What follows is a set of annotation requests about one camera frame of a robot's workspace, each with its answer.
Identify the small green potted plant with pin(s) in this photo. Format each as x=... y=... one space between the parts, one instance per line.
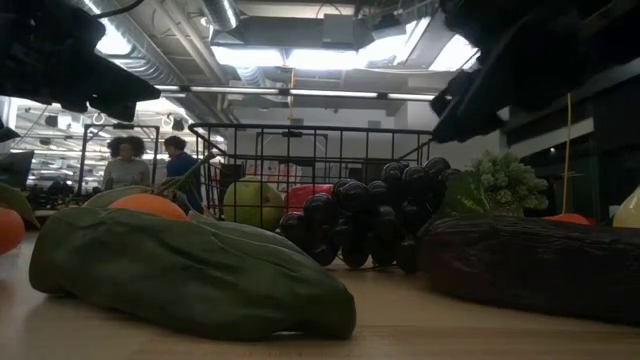
x=515 y=182

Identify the large silver spiral air duct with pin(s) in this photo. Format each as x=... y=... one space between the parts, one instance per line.
x=150 y=65

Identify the dark computer monitor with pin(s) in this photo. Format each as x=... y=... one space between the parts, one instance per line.
x=15 y=169

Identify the person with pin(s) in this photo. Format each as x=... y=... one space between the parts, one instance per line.
x=182 y=167
x=126 y=172

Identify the purple eggplant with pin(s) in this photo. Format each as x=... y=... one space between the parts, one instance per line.
x=530 y=265

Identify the black metal rack frame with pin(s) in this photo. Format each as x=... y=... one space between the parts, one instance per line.
x=82 y=155

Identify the long linear ceiling light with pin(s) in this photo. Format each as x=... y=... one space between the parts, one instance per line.
x=330 y=93

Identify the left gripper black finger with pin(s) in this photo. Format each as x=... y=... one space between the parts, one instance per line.
x=125 y=82
x=142 y=99

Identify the red bell pepper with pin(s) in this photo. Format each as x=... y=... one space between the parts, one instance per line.
x=307 y=197

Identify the green cucumber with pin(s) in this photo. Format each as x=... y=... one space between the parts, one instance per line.
x=190 y=275

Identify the orange carrot with greens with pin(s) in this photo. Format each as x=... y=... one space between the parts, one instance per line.
x=567 y=219

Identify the small silver spiral air duct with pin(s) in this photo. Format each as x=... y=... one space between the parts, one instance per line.
x=220 y=15

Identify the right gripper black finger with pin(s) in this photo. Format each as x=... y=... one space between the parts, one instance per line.
x=465 y=129
x=442 y=105

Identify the dark grape bunch with leaf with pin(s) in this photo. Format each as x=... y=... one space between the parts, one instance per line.
x=360 y=220

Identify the green pear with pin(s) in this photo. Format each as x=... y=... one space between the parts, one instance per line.
x=250 y=205

